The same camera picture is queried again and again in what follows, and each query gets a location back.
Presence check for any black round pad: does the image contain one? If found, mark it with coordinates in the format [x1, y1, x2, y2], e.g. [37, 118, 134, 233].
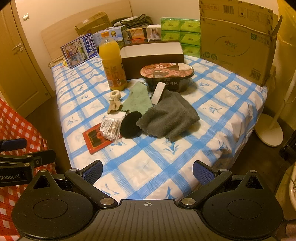
[120, 111, 144, 139]

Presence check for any white rectangular block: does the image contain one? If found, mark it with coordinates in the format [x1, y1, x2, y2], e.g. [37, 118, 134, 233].
[151, 82, 166, 104]

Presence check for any light wooden headboard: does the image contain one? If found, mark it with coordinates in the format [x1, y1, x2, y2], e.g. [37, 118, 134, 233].
[41, 22, 80, 61]

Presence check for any white fan stand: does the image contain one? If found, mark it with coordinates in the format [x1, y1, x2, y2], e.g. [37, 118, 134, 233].
[254, 14, 296, 147]

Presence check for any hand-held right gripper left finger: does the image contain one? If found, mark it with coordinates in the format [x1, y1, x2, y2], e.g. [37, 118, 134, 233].
[32, 160, 118, 208]

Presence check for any beige cloth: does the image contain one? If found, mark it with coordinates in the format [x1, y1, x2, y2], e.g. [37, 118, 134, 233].
[107, 94, 126, 114]

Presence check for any white photo box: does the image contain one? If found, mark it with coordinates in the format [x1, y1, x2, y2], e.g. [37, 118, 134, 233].
[146, 24, 162, 42]

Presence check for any small brown cardboard box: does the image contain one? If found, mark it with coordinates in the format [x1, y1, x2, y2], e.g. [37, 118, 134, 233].
[74, 11, 111, 36]

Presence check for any large brown cardboard box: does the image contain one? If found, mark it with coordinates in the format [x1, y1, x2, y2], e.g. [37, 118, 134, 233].
[198, 0, 278, 87]

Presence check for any red checkered cloth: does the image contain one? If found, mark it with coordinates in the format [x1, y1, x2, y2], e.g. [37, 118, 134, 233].
[0, 97, 57, 241]

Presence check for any orange juice bottle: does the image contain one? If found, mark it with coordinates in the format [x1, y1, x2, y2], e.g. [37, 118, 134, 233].
[98, 32, 127, 91]

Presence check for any stack of green tissue packs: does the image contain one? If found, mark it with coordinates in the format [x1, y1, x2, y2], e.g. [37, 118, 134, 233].
[160, 17, 201, 58]

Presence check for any grey towel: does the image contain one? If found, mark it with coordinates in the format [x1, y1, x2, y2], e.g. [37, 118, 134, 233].
[136, 90, 200, 141]

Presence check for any green cloth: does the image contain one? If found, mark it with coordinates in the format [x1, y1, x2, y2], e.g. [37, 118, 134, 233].
[121, 83, 153, 113]

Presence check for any orange label box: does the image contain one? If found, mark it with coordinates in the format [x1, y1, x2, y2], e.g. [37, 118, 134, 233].
[126, 27, 148, 43]

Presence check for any cotton swab pack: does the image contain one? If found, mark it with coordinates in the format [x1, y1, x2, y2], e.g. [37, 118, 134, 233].
[100, 116, 124, 141]

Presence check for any black bag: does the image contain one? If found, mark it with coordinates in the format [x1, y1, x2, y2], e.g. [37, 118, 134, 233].
[111, 14, 153, 29]

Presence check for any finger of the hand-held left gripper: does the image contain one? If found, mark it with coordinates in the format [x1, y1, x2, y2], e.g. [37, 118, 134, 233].
[30, 149, 56, 167]
[0, 138, 28, 153]

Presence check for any blue white box with medal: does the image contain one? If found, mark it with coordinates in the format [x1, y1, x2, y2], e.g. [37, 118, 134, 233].
[92, 25, 127, 50]

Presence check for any wooden door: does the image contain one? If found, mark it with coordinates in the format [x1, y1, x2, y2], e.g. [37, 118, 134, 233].
[0, 5, 55, 118]

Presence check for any red envelope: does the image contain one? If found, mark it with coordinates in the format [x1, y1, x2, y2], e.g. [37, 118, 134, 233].
[82, 123, 114, 154]

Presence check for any black instant rice bowl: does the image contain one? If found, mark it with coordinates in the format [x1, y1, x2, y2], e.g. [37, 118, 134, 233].
[140, 62, 195, 93]

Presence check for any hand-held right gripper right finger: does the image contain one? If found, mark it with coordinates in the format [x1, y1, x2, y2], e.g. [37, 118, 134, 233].
[178, 160, 264, 208]

